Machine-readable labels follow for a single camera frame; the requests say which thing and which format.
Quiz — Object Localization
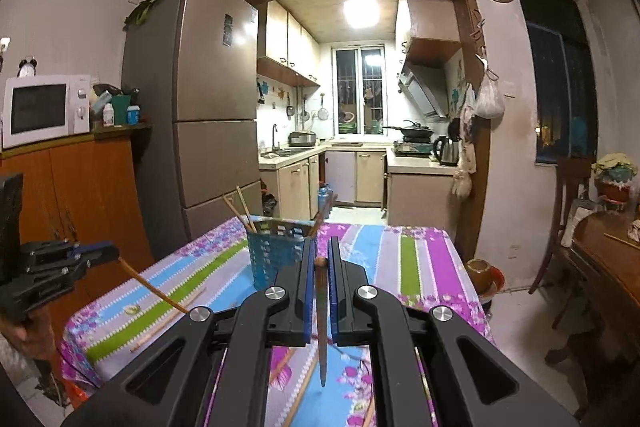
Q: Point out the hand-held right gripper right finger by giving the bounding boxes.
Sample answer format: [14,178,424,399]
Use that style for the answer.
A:
[327,238,581,427]

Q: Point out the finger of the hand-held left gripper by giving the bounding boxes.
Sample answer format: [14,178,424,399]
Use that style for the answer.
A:
[22,239,121,265]
[25,259,96,293]

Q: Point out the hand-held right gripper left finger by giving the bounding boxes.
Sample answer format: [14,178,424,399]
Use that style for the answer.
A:
[62,238,318,427]

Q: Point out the blue slotted utensil holder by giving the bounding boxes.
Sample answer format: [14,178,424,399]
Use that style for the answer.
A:
[245,218,321,292]

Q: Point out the orange wooden cabinet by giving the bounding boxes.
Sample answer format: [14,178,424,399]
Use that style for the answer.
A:
[0,124,153,358]

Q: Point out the floral striped tablecloth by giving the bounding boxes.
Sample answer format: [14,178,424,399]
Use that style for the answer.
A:
[62,217,496,427]

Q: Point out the blue water jug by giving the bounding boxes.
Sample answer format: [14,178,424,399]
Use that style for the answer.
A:
[317,183,335,220]

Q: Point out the beige base cabinets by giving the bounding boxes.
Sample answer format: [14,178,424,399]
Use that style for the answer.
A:
[257,144,463,225]

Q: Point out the orange plastic item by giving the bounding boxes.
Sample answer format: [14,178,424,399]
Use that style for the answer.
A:
[60,377,96,413]

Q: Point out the white microwave oven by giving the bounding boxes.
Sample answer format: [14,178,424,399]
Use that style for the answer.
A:
[1,74,92,151]

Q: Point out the brown ceramic jar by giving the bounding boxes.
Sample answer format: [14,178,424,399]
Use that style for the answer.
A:
[465,258,493,294]

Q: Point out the green container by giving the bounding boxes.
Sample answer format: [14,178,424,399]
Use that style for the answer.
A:
[111,94,132,126]

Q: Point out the pale blue box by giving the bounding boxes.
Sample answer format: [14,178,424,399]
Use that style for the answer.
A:
[90,84,121,128]

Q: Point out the gas stove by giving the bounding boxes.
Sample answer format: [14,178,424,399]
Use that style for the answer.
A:
[392,142,433,156]

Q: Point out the red basin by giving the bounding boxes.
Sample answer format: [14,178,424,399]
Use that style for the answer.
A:
[480,266,507,299]

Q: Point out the black wok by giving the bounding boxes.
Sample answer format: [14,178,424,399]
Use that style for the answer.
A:
[382,120,435,140]

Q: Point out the steel electric kettle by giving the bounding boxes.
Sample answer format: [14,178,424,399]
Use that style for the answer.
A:
[432,134,462,166]

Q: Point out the barred kitchen window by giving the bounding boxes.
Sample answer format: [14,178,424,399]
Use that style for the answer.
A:
[332,47,386,138]

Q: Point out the steel range hood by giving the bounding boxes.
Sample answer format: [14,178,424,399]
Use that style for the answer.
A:
[397,59,451,120]

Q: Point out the grey-brown three-door refrigerator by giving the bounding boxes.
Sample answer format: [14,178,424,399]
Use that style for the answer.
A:
[121,0,263,253]

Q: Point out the white hanging cloth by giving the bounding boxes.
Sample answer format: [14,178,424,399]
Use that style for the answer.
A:
[460,82,477,142]

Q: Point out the white plastic bag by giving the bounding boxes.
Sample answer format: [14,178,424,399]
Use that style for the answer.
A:
[474,67,506,119]

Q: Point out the dark green bundle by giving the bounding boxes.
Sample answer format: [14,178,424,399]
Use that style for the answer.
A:
[124,0,173,26]

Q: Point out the white shopping bag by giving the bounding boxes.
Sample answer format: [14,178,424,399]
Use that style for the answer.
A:
[565,199,603,248]

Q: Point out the dark wooden chair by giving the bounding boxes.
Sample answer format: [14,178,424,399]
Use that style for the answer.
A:
[530,157,596,293]

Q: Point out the dark wooden side table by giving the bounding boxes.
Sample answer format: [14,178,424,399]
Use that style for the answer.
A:
[545,209,640,423]

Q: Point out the round ceiling light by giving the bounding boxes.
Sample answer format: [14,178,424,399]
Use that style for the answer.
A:
[342,0,379,28]

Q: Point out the thin wooden stick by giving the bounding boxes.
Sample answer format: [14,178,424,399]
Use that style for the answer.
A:
[602,233,640,251]

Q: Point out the covered potted plant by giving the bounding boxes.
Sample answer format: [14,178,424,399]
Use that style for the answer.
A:
[591,153,637,208]

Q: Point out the dark curtained window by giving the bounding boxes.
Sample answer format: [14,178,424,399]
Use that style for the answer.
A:
[512,0,601,165]

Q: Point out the flower wall decal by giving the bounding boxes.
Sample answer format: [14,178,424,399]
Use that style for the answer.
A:
[450,57,466,108]

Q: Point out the beige wall cabinets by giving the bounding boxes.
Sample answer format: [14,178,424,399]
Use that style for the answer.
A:
[256,1,321,88]

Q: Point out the wall cabinet above hood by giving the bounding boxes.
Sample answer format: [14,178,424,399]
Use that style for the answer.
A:
[395,0,463,68]

